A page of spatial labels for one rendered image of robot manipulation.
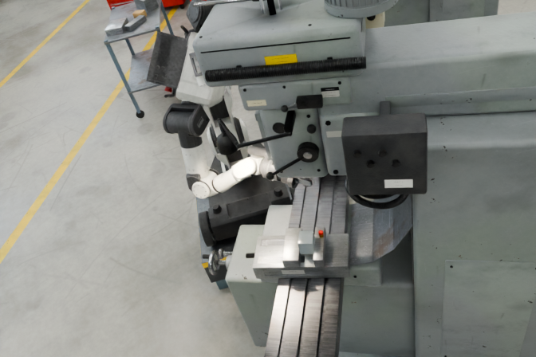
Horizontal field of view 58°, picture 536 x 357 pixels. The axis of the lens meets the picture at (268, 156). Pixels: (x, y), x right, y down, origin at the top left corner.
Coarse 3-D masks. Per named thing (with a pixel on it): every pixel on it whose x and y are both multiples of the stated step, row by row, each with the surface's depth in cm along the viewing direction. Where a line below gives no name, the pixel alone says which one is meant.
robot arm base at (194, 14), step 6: (192, 0) 182; (198, 0) 179; (192, 6) 181; (198, 6) 178; (192, 12) 181; (198, 12) 178; (192, 18) 182; (198, 18) 180; (192, 24) 183; (198, 24) 181; (198, 30) 183
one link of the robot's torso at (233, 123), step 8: (224, 96) 227; (216, 104) 234; (224, 104) 235; (208, 112) 230; (216, 112) 237; (224, 112) 238; (216, 120) 240; (224, 120) 239; (232, 120) 236; (216, 128) 237; (232, 128) 239; (240, 128) 242; (216, 136) 240; (240, 136) 242; (216, 144) 242
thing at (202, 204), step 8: (288, 192) 294; (200, 200) 304; (200, 208) 299; (200, 232) 284; (200, 240) 279; (216, 240) 277; (224, 240) 275; (232, 240) 274; (200, 248) 274; (208, 248) 273; (216, 248) 272; (224, 248) 271; (232, 248) 270; (208, 272) 271; (224, 272) 274; (216, 280) 278; (224, 280) 294
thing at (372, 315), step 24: (240, 240) 222; (408, 240) 203; (240, 264) 212; (384, 264) 197; (408, 264) 195; (240, 288) 210; (264, 288) 207; (360, 288) 194; (384, 288) 191; (408, 288) 188; (240, 312) 225; (264, 312) 220; (360, 312) 206; (384, 312) 203; (408, 312) 200; (264, 336) 236; (360, 336) 220; (384, 336) 216; (408, 336) 212
